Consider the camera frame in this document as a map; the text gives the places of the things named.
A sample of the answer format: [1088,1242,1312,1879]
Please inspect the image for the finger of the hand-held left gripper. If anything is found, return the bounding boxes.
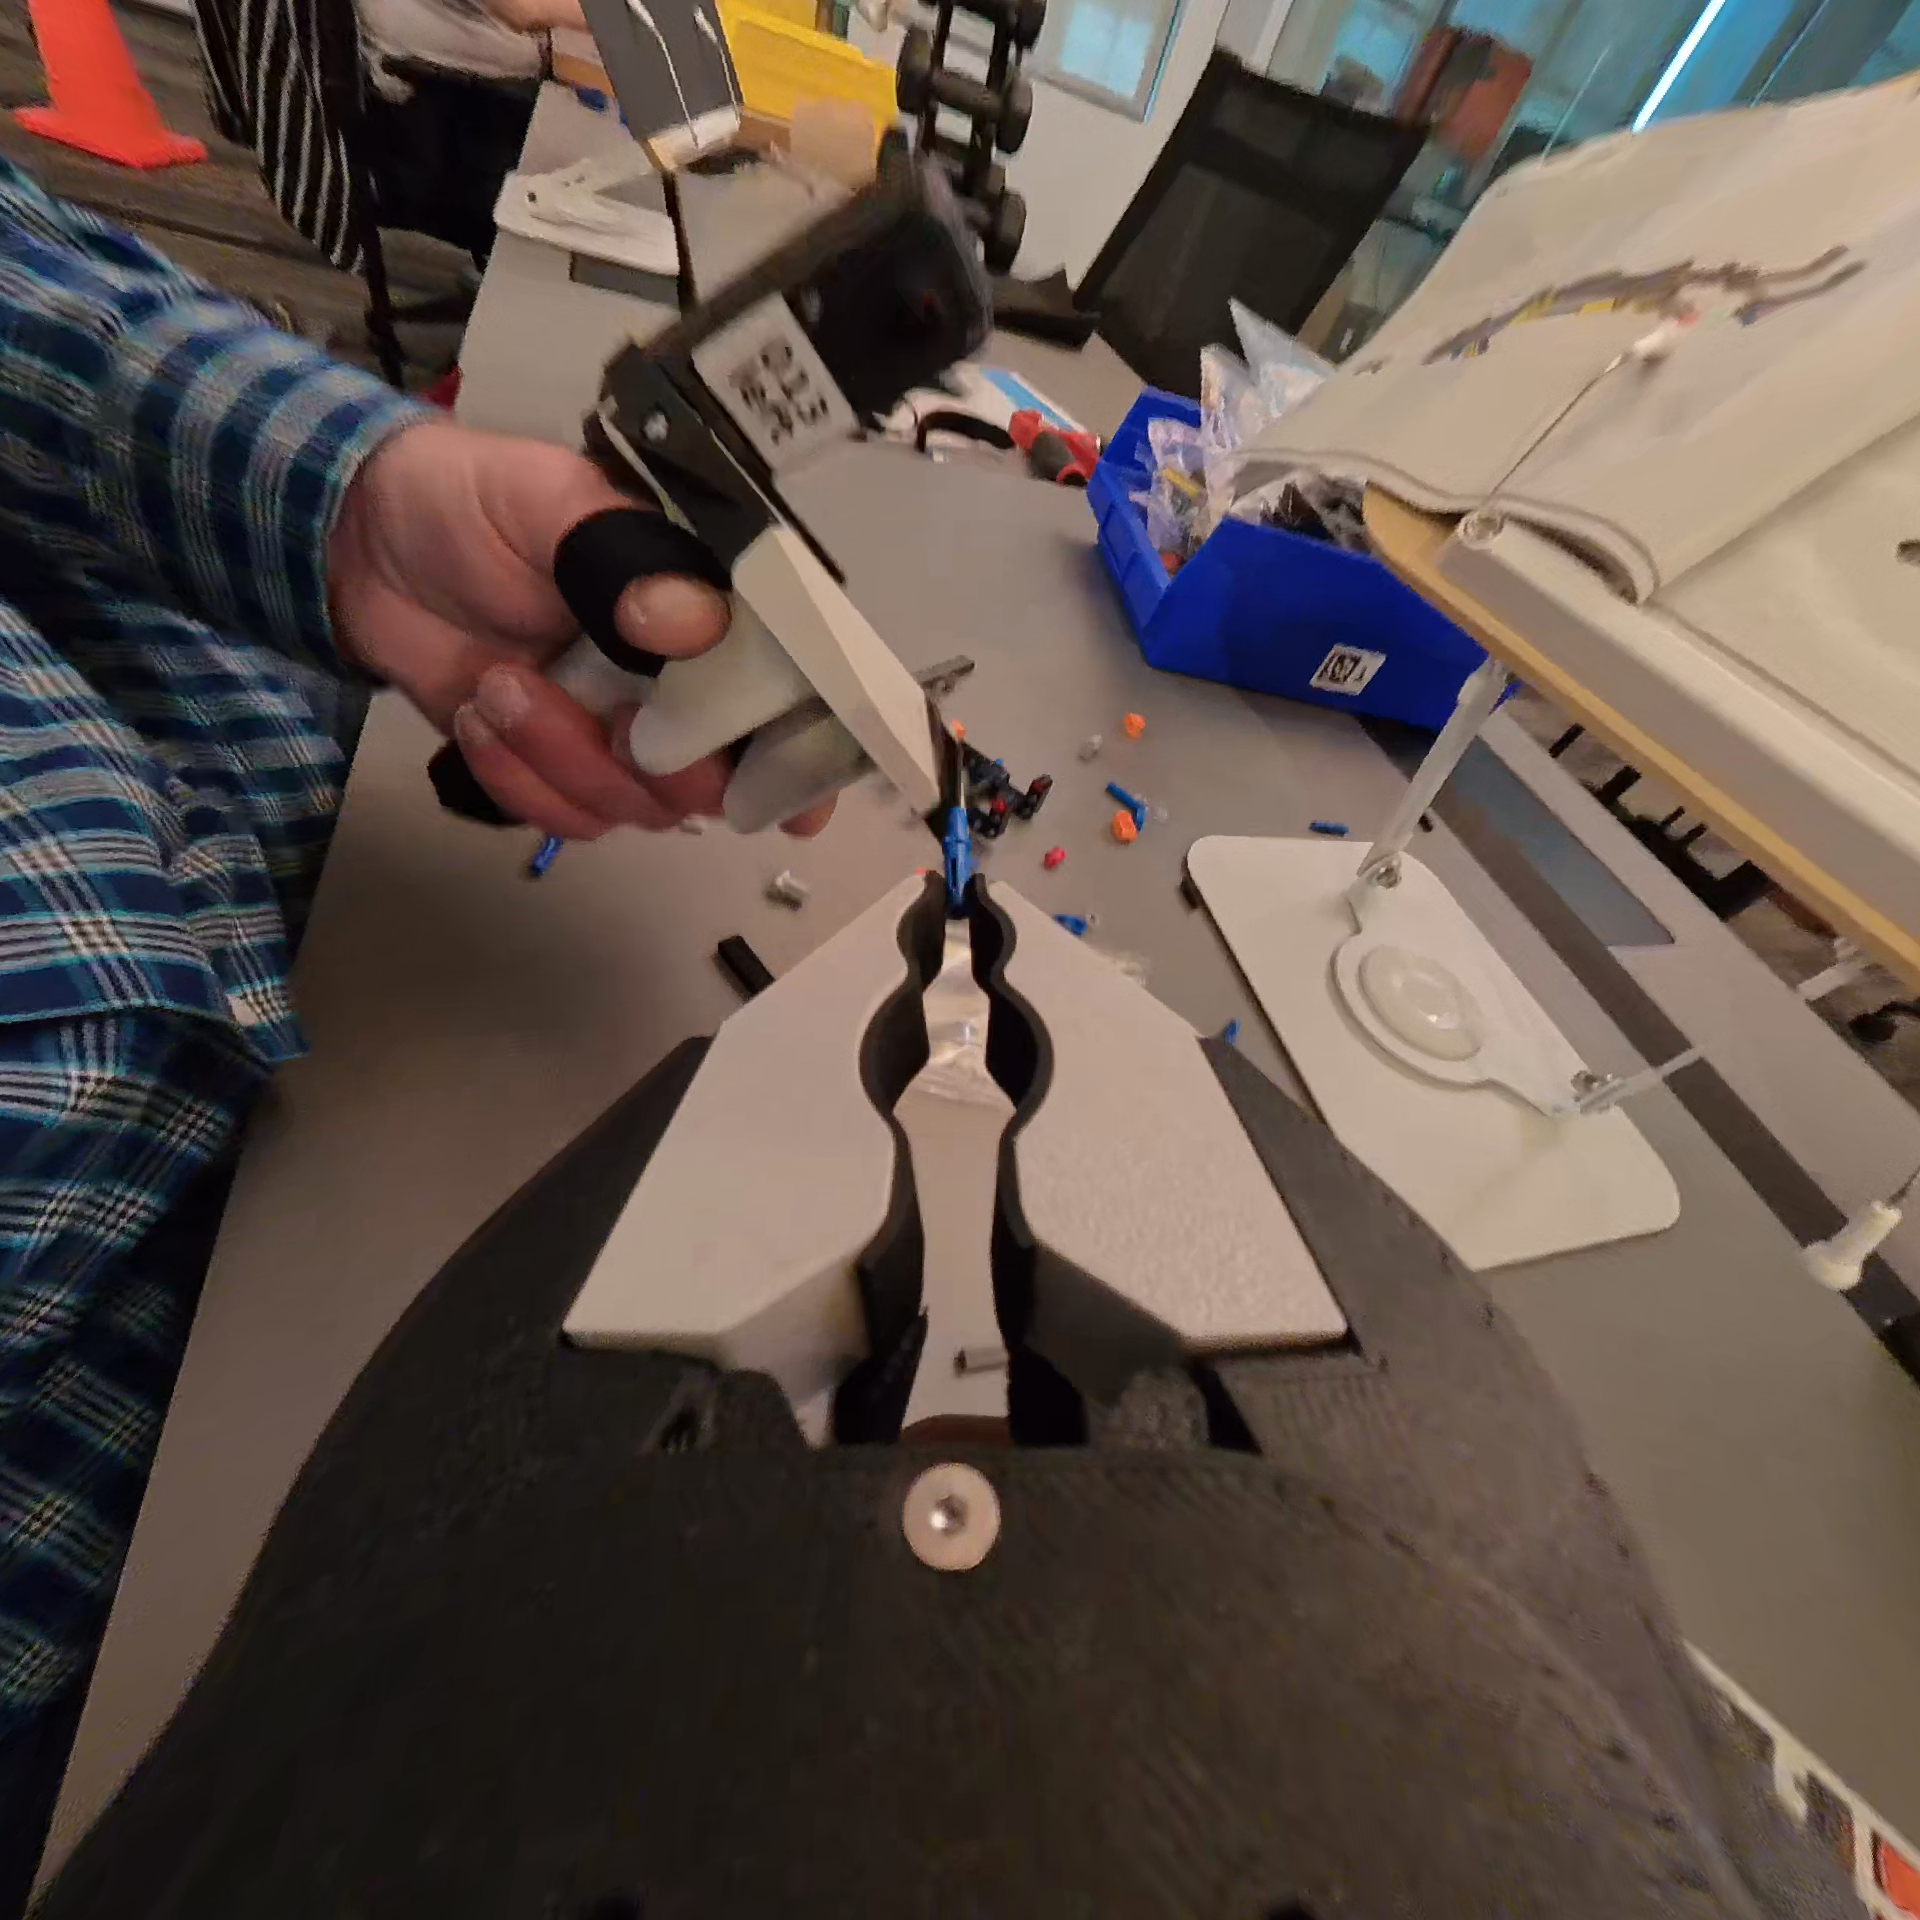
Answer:
[730,522,950,826]

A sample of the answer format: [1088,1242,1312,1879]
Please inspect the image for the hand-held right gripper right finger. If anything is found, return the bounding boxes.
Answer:
[968,877,1354,1453]

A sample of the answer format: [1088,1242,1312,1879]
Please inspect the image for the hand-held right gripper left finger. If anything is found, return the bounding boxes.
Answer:
[563,872,954,1453]

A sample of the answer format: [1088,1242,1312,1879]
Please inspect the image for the person's left forearm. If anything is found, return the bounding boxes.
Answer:
[0,151,443,706]

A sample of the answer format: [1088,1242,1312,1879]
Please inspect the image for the bags of lego parts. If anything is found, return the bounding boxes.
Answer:
[1144,296,1370,560]

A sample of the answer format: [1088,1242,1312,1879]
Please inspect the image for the lego instruction booklet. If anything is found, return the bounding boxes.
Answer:
[1228,71,1920,606]

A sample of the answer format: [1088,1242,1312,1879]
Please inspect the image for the person's left hand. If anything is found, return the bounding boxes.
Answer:
[328,422,845,846]

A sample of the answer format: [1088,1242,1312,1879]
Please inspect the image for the black dumbbell rack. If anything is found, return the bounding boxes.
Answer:
[897,0,1057,280]

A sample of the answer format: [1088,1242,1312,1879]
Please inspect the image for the yellow storage bin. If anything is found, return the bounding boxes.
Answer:
[714,0,906,146]

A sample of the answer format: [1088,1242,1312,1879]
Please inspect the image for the clear plastic zip bag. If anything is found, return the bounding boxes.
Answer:
[897,941,1162,1115]

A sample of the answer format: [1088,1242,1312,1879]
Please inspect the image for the black office chair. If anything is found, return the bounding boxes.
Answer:
[1069,46,1430,405]

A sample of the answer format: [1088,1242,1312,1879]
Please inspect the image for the blue storage bin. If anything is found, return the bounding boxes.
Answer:
[1083,384,1520,741]

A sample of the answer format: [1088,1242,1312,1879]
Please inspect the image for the person's blue plaid shirt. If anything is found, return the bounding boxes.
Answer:
[0,570,385,1741]

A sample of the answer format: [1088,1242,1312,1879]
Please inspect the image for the book stand board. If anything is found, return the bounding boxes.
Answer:
[1357,478,1920,995]

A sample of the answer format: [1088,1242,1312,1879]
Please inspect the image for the orange traffic cone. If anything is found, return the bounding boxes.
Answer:
[11,0,212,172]

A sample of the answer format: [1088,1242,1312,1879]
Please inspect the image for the sticker sheet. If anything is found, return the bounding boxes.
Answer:
[1686,1642,1920,1920]

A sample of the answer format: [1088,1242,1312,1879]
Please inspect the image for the black lego frame assembly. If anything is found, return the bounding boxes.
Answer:
[957,738,1057,846]

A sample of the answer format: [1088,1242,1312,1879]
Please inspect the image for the red handled tool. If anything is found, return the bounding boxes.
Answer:
[1006,406,1107,491]

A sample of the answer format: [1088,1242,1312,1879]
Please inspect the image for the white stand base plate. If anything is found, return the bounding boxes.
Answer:
[1181,831,1683,1277]

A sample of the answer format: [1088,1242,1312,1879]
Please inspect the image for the white cord weight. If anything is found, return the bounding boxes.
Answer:
[1798,1167,1920,1295]

